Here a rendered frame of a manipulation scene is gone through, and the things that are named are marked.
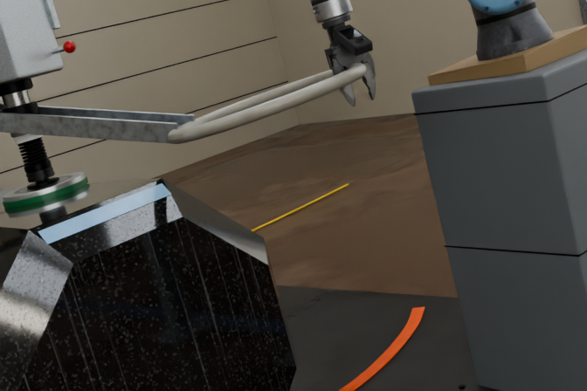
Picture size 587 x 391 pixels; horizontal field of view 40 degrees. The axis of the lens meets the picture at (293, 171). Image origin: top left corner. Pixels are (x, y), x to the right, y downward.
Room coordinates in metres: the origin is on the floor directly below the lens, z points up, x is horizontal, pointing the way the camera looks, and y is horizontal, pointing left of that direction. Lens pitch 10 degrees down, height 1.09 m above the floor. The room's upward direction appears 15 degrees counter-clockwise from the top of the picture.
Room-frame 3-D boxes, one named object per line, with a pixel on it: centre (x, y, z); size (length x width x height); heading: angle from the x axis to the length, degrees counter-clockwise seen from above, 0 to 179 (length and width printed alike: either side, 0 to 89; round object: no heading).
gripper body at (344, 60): (1.96, -0.19, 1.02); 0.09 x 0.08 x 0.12; 13
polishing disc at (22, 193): (2.07, 0.64, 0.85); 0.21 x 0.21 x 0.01
